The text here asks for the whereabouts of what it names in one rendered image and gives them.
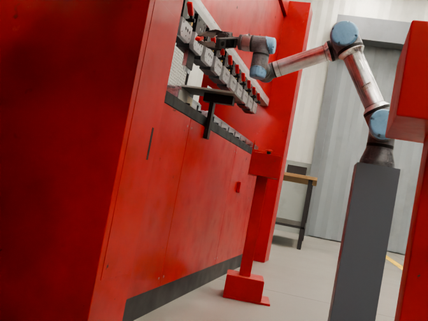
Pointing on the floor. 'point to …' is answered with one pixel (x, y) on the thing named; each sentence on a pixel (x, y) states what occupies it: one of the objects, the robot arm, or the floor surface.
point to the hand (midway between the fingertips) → (199, 38)
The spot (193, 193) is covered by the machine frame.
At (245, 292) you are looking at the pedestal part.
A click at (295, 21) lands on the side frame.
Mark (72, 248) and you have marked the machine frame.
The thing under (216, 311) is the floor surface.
